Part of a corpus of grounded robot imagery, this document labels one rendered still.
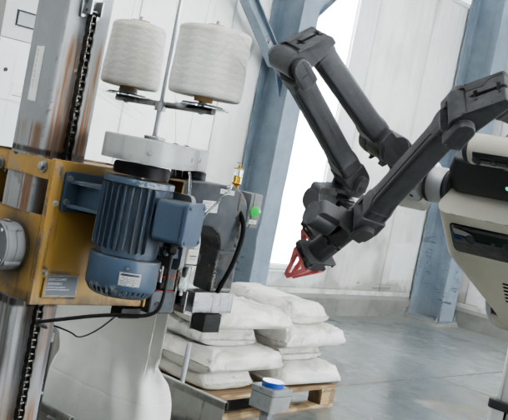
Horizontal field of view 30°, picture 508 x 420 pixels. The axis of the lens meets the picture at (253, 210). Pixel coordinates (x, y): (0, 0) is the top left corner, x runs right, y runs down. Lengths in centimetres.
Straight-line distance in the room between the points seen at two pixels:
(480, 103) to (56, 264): 94
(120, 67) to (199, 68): 27
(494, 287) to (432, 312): 856
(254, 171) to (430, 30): 304
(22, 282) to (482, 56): 924
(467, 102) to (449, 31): 897
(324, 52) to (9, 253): 79
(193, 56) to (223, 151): 609
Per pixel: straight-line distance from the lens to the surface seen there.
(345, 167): 219
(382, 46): 972
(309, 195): 221
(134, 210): 192
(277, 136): 803
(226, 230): 237
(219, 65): 202
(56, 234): 204
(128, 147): 190
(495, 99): 176
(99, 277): 194
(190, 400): 275
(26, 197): 207
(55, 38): 207
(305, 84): 200
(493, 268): 230
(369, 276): 1016
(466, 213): 224
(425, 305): 1094
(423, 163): 189
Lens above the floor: 142
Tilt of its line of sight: 3 degrees down
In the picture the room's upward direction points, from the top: 11 degrees clockwise
